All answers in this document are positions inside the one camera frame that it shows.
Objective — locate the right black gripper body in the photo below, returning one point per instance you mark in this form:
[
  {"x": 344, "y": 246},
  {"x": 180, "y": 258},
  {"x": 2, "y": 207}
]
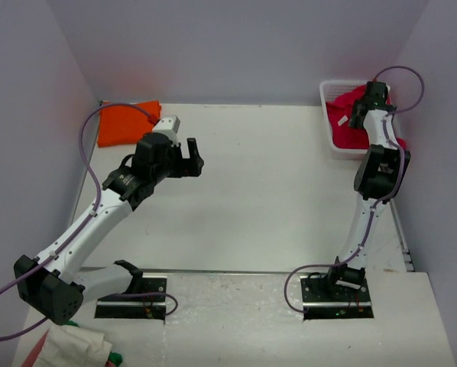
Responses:
[{"x": 393, "y": 108}]

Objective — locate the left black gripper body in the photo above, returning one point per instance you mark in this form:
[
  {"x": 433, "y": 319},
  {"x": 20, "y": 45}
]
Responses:
[{"x": 172, "y": 167}]

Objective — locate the magenta t shirt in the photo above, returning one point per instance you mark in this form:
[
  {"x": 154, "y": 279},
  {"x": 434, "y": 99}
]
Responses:
[{"x": 347, "y": 122}]

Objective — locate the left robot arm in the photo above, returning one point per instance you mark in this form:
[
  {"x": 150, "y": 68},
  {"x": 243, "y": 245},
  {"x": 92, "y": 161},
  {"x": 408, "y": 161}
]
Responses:
[{"x": 53, "y": 283}]

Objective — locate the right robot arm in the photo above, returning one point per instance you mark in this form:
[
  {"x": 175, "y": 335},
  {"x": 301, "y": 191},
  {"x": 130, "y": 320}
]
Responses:
[{"x": 376, "y": 182}]

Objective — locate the white plastic basket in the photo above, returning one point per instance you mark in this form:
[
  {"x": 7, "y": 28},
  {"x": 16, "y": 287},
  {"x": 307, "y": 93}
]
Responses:
[{"x": 337, "y": 114}]

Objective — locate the folded orange t shirt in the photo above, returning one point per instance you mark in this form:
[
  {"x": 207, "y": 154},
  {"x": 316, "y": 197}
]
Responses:
[{"x": 122, "y": 125}]

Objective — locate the cream white cloth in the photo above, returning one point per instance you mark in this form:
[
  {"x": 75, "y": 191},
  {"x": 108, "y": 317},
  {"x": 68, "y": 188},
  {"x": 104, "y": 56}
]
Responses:
[{"x": 56, "y": 350}]

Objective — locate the pink cloth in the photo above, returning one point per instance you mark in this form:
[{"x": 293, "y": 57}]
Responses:
[{"x": 34, "y": 353}]

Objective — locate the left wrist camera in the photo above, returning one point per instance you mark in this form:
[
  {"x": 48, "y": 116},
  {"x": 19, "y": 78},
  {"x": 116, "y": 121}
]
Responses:
[{"x": 168, "y": 125}]

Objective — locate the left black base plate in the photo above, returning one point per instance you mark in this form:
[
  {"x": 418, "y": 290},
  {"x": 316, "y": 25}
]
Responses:
[{"x": 153, "y": 307}]

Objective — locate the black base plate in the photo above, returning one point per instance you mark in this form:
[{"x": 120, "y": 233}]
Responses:
[
  {"x": 322, "y": 302},
  {"x": 153, "y": 307}
]

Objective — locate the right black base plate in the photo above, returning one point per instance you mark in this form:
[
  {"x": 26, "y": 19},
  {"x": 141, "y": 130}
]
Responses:
[{"x": 322, "y": 302}]

